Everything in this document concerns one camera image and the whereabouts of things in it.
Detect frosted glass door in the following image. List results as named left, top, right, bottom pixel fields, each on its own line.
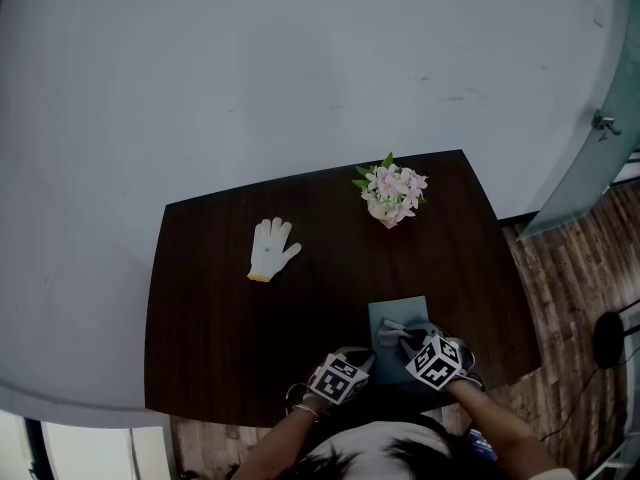
left=514, top=0, right=640, bottom=242

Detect grey-blue notebook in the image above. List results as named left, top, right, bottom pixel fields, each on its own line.
left=367, top=295, right=431, bottom=387

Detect person's white shirt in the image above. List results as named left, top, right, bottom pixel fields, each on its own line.
left=299, top=420, right=579, bottom=480

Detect person's left forearm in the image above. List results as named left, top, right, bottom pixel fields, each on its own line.
left=239, top=402, right=321, bottom=480

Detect white work glove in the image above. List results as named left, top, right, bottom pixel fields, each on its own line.
left=246, top=216, right=303, bottom=283

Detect metal door handle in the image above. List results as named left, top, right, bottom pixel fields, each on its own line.
left=591, top=109, right=623, bottom=142

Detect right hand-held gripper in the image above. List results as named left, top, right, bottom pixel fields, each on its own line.
left=396, top=322, right=477, bottom=393

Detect black standing fan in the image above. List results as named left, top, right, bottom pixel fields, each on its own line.
left=593, top=300, right=640, bottom=370

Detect black framed window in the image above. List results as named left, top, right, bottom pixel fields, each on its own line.
left=0, top=407, right=174, bottom=480

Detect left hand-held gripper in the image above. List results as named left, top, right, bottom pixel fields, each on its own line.
left=307, top=345, right=377, bottom=407

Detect black floor cable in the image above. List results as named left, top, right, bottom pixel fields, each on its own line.
left=539, top=365, right=601, bottom=442

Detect pink flowers in pot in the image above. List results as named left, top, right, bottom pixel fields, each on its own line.
left=351, top=151, right=429, bottom=229

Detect grey rag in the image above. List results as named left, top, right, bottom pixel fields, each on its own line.
left=375, top=317, right=426, bottom=350

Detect person's right forearm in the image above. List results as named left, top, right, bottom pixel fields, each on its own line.
left=444, top=380, right=556, bottom=480

